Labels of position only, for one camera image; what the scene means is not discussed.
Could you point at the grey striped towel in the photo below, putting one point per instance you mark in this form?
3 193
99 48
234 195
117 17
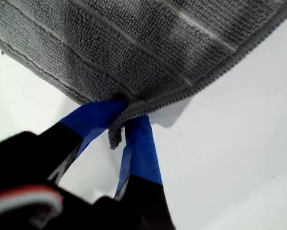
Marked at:
134 48

